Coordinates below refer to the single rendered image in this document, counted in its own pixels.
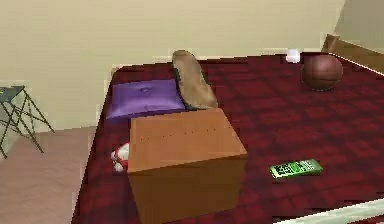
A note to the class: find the red alarm clock with bells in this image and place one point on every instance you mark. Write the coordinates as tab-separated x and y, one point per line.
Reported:
122	158

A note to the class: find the brown cardboard box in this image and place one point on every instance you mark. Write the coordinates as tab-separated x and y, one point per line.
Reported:
186	160

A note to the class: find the purple pillow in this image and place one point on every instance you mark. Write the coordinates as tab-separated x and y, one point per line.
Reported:
145	98

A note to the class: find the bed with dark red cover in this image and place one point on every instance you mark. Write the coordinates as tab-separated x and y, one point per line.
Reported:
283	120

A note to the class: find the small white cube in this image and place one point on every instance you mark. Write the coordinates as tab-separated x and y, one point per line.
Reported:
292	56

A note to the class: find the green remote control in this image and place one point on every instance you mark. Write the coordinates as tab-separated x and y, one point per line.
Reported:
295	168

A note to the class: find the brown basketball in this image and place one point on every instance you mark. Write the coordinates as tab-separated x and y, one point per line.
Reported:
321	71

